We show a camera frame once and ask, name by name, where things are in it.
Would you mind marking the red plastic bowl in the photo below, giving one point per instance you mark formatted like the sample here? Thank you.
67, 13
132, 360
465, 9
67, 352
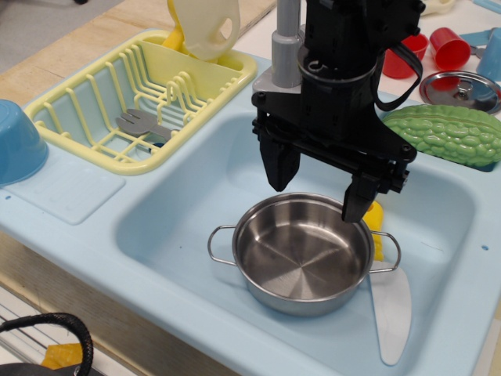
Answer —
404, 60

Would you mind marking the grey plastic fork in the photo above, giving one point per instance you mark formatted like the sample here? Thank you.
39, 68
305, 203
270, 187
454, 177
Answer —
139, 123

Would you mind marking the light blue plastic cup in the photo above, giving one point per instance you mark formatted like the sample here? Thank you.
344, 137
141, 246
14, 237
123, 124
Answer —
489, 65

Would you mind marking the yellow tape piece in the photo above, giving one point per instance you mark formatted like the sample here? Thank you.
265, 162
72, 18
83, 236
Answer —
61, 356

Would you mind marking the red plastic cup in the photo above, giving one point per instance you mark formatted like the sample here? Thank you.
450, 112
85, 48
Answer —
450, 52

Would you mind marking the blue plastic bowl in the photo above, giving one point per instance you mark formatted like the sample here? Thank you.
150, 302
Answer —
23, 150

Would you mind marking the green bitter melon toy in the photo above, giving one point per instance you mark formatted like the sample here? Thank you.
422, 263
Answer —
457, 134

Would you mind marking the steel pot lid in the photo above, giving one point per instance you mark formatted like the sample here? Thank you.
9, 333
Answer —
461, 89

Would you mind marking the light blue toy sink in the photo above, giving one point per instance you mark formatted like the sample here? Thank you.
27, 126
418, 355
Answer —
153, 192

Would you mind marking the grey toy faucet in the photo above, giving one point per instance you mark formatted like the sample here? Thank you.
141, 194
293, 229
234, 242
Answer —
284, 75

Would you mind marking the stainless steel pot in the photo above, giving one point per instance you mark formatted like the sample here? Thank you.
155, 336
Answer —
298, 257

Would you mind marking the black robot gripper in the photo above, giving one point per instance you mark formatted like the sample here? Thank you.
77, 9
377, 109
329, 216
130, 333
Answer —
334, 119

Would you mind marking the yellow drying rack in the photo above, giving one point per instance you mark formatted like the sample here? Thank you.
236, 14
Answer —
79, 114

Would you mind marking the cream plastic jug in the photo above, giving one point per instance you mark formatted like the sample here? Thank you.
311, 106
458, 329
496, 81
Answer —
210, 28

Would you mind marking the yellow plastic utensil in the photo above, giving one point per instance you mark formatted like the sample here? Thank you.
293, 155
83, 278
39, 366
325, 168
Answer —
175, 39

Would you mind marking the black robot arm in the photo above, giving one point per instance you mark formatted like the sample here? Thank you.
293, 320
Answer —
340, 32

